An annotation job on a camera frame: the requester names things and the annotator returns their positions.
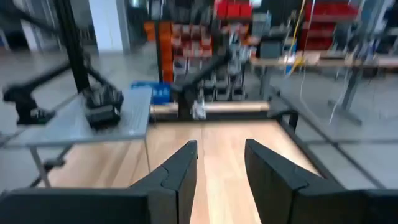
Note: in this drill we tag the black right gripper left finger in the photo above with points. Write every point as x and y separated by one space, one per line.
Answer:
109 205

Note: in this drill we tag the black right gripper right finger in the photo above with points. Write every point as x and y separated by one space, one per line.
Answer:
311 205

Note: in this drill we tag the small black square plastic plate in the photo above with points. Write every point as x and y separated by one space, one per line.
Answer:
103 117

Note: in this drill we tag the black rounded glossy plastic plate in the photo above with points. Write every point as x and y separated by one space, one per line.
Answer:
104 97

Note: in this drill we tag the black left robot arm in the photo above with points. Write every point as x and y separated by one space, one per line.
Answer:
199 76

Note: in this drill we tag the grey perforated metal shelf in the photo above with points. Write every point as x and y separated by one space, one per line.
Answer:
62 130

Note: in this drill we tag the blue plastic bin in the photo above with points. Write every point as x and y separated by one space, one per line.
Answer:
152 91

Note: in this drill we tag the wooden work table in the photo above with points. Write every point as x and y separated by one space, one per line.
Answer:
326 62

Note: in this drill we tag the black desktop monitor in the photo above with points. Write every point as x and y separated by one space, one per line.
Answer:
270 49

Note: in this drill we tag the red storage bin rack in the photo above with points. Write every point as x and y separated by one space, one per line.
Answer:
329 28

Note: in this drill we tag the black aluminium table frame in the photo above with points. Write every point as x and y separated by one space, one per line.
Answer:
73 46

